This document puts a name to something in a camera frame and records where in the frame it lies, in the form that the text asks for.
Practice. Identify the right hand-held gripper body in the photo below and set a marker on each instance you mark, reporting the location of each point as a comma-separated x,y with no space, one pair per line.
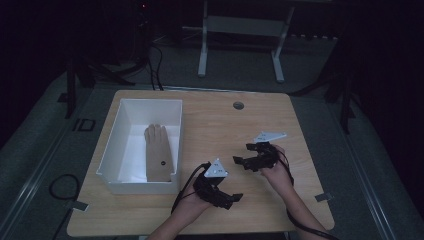
265,156

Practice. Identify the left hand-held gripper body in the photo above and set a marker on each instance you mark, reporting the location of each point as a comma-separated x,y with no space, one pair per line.
210,190

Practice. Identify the beige glove with dark dot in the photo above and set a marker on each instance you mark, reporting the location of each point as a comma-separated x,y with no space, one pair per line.
157,156

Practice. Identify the white rectangular box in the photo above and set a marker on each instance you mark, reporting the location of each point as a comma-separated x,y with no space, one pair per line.
133,150

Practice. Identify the person's left hand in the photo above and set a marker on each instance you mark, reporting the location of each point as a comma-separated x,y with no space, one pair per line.
193,206

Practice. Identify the person's right hand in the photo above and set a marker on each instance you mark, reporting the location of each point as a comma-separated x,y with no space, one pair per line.
278,178

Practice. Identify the round grey table grommet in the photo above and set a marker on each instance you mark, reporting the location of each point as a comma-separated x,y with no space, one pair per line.
238,105

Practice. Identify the grey tape piece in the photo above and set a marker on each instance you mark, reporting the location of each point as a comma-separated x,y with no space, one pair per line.
324,197
79,206

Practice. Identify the black tripod stand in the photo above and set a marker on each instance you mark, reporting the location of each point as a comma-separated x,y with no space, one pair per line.
70,86
346,106

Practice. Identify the white metal stand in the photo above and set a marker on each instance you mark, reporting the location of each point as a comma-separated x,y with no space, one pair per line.
240,26

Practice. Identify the dark equipment tower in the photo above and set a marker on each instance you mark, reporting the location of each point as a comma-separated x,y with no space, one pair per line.
144,33

